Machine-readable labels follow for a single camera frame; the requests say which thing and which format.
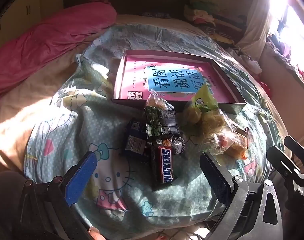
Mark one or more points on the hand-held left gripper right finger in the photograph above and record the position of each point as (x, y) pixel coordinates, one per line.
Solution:
(214, 178)

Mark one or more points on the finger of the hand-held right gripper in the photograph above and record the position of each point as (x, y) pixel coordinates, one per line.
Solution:
(284, 165)
(298, 148)

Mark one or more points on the window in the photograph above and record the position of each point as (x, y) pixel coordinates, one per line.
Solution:
(292, 17)

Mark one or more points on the cartoon cat printed blanket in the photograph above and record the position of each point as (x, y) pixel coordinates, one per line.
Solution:
(79, 130)

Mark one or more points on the beige curtain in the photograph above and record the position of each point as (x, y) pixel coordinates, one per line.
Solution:
(257, 17)

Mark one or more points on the brown chocolate bar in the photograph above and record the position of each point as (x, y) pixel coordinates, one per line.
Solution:
(164, 167)

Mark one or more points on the ruffled sill cloth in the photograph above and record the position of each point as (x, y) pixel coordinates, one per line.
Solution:
(287, 57)

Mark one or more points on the pink and blue book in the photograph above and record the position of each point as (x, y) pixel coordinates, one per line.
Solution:
(172, 80)

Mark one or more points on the black green pea packet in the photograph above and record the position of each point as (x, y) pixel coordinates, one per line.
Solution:
(159, 122)

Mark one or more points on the green wrapper yellow pastry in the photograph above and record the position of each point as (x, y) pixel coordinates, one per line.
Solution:
(204, 100)

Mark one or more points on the blue snack packet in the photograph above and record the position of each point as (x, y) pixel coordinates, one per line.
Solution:
(134, 142)

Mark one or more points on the pile of clothes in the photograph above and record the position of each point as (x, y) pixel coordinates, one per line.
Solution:
(207, 17)

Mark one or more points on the person's left hand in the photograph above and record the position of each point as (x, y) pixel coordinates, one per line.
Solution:
(98, 233)

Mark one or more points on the pink pillow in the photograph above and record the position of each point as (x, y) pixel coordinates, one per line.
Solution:
(42, 42)

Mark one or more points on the small brown round cake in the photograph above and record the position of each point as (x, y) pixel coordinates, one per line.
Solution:
(178, 145)

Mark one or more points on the brownish clear snack packet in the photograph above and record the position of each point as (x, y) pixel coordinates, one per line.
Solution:
(222, 141)

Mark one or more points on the green label cake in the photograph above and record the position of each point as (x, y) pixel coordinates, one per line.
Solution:
(155, 102)

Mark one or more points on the orange snack packet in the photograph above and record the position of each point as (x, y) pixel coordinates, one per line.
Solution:
(238, 150)

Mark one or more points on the pink cardboard box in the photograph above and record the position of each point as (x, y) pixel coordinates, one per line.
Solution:
(122, 80)

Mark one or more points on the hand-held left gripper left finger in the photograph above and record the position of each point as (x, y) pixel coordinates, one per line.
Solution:
(84, 177)

